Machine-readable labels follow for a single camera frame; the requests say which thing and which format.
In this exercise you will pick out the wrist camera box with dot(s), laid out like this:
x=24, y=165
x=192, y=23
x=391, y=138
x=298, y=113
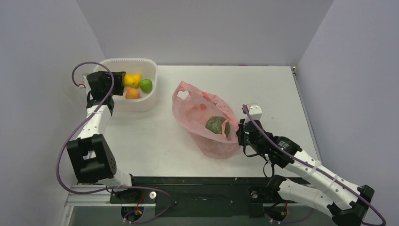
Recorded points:
x=83, y=84
x=255, y=111

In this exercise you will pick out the pink plastic bag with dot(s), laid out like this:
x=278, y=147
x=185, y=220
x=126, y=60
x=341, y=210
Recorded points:
x=192, y=108

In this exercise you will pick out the fake green lime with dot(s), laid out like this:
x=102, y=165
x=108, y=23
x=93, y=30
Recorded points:
x=146, y=85

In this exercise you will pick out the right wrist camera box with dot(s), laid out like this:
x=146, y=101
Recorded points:
x=255, y=111

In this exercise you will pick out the fake orange peach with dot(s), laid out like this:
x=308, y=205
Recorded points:
x=132, y=93

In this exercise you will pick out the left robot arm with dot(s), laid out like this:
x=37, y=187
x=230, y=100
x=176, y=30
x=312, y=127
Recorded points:
x=92, y=159

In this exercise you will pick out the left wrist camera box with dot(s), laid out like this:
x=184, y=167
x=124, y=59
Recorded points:
x=83, y=84

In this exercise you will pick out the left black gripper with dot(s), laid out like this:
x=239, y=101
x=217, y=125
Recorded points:
x=118, y=77

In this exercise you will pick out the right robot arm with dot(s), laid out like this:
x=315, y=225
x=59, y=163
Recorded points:
x=330, y=194

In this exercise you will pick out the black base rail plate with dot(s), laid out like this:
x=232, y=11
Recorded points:
x=199, y=196

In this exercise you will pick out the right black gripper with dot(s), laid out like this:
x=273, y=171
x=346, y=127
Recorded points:
x=241, y=133

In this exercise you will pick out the white plastic basin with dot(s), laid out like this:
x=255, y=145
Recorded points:
x=148, y=69

